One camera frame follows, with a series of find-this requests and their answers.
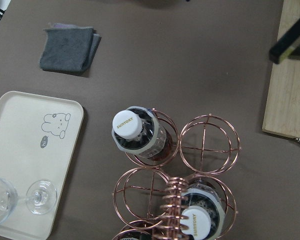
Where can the copper wire bottle basket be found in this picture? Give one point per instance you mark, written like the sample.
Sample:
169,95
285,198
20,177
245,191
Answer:
149,196

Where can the tea bottle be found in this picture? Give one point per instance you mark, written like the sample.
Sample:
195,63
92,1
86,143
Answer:
134,234
204,212
137,131

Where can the beige tray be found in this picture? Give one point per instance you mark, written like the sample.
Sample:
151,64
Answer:
38,135

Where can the middle tea bottle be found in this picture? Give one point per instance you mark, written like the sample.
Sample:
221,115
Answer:
204,212

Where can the wooden cutting board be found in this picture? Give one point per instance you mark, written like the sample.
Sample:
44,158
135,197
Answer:
282,111

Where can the wine glass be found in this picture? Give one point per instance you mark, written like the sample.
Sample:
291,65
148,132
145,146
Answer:
39,199

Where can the rear tea bottle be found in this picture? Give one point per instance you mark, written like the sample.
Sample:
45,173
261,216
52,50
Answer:
137,131

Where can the black knife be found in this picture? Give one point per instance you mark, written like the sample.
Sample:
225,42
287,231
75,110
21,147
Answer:
287,45

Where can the front tea bottle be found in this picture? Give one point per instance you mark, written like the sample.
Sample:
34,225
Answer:
134,234

